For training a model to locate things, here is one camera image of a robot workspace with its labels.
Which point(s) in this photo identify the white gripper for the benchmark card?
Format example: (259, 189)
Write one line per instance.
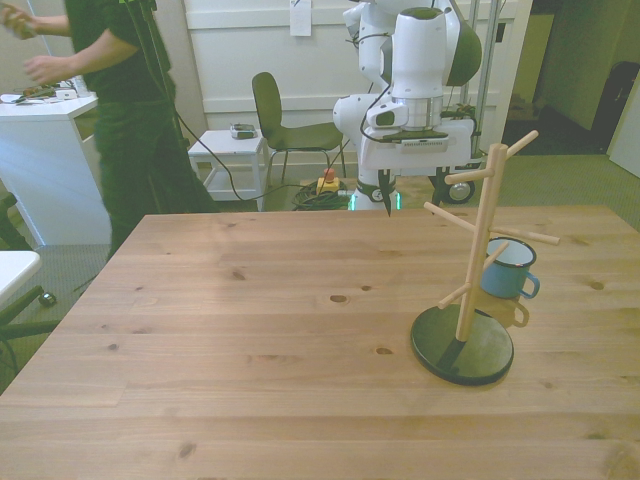
(425, 160)

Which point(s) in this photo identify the blue enamel mug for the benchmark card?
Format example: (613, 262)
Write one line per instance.
(505, 282)

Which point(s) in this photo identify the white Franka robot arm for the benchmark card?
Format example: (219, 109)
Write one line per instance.
(417, 50)

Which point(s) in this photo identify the wooden mug tree black base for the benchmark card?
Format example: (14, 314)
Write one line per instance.
(483, 225)

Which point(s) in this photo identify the yellow emergency stop button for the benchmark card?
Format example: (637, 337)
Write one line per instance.
(328, 182)

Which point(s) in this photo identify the dark shell chair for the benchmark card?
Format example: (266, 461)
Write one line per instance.
(265, 100)

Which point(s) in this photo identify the small grey device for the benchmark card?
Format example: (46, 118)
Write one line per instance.
(243, 131)

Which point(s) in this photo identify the white side table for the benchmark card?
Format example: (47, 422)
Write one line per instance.
(225, 145)

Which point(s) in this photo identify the white paper sheet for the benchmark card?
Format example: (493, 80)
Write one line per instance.
(301, 17)

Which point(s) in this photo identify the black upright case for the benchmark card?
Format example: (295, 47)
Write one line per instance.
(617, 100)

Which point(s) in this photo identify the person in dark clothes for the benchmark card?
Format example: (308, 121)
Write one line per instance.
(125, 60)

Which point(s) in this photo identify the small white box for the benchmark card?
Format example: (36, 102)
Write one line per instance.
(66, 94)

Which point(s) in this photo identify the white desk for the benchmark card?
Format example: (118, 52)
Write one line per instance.
(45, 165)

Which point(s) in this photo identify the clutter of small tools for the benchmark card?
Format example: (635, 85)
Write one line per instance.
(27, 95)

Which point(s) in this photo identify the white rounded table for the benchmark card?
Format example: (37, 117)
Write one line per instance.
(12, 270)

